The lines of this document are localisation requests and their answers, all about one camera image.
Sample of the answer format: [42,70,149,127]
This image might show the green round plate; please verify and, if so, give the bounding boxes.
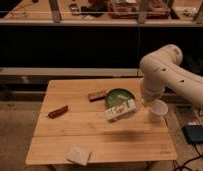
[105,88,135,108]

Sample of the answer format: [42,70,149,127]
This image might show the red tray on shelf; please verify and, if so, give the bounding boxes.
[108,0,170,18]

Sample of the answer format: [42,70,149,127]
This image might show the brown sausage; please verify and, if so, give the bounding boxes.
[48,105,68,119]

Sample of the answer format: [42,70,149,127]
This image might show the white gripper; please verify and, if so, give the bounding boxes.
[135,87,168,122]

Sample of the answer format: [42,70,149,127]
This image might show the dark blue box device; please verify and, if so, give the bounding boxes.
[182,125,203,144]

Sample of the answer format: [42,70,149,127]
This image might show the black cable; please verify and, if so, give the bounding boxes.
[173,106,203,171]

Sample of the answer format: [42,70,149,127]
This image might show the wooden table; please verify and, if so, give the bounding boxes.
[26,78,177,165]

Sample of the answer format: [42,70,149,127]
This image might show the brown wooden brush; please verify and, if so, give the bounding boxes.
[87,90,107,102]

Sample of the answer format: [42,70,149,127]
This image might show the dark phone on shelf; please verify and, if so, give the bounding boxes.
[68,3,80,15]

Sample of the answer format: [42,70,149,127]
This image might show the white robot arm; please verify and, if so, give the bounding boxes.
[140,44,203,109]

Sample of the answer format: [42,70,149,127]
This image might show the beige sponge block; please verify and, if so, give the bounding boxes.
[66,146,91,166]

